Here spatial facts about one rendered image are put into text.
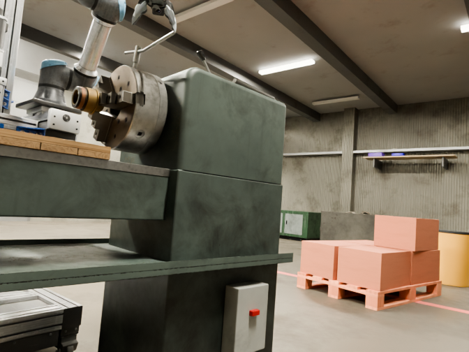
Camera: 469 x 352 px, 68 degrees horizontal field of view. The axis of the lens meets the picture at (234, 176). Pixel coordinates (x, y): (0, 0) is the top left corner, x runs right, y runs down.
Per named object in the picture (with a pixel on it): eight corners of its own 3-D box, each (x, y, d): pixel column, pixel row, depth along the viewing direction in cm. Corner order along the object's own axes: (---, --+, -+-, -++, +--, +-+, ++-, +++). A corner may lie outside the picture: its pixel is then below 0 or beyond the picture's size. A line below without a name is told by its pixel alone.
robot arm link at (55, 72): (35, 86, 173) (38, 59, 174) (64, 93, 182) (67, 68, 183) (40, 81, 164) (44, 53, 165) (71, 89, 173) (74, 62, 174)
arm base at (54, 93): (26, 105, 171) (28, 84, 172) (57, 112, 183) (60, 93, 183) (39, 100, 161) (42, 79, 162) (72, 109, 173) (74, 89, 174)
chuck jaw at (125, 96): (127, 100, 130) (144, 93, 122) (126, 114, 129) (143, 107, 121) (98, 92, 122) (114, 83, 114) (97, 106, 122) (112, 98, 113)
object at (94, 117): (123, 119, 131) (114, 148, 134) (118, 114, 134) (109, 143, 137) (93, 112, 123) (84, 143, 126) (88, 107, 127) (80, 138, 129)
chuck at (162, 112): (120, 149, 151) (134, 76, 149) (158, 160, 128) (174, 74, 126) (112, 147, 148) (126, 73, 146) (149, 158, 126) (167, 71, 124)
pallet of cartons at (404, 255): (410, 319, 262) (413, 217, 268) (288, 288, 330) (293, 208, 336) (444, 292, 364) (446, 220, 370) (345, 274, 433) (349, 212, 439)
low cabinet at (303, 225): (334, 239, 939) (336, 214, 945) (306, 242, 814) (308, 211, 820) (278, 232, 1051) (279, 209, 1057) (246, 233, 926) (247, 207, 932)
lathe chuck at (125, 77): (112, 147, 148) (126, 73, 146) (149, 158, 126) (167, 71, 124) (91, 144, 142) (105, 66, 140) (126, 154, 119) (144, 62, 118)
